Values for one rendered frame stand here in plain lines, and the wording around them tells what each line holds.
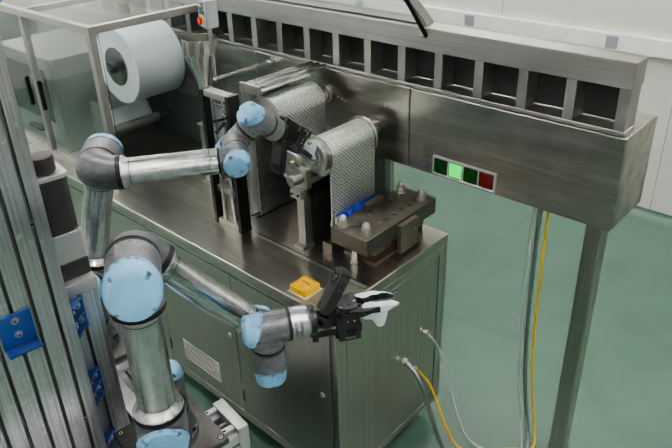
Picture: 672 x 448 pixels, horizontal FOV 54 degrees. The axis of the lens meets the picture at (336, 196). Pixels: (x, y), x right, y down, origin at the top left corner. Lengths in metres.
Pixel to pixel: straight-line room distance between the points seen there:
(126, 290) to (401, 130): 1.34
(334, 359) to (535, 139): 0.94
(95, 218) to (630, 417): 2.32
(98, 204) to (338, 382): 0.95
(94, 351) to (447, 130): 1.30
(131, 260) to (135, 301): 0.08
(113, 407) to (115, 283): 0.70
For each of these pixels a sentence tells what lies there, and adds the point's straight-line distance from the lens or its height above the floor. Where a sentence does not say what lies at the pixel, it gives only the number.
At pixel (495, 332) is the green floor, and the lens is 3.51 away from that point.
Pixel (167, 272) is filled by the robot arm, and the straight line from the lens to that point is 1.53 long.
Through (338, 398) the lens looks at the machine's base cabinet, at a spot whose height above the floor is 0.55.
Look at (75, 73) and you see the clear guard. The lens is 3.01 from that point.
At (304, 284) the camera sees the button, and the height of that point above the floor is 0.92.
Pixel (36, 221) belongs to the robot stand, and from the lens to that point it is 1.58.
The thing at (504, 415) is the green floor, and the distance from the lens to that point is 3.09.
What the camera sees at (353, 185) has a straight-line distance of 2.37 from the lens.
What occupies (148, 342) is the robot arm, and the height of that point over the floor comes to 1.27.
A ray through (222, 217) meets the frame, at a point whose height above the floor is 0.92.
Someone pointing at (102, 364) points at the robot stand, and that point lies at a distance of 1.91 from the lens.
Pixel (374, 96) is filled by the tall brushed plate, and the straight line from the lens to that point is 2.45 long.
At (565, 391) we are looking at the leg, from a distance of 2.77.
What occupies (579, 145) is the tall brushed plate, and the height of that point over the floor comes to 1.39.
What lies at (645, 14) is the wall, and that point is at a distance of 4.42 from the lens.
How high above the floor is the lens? 2.17
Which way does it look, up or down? 27 degrees down
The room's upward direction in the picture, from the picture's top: 2 degrees counter-clockwise
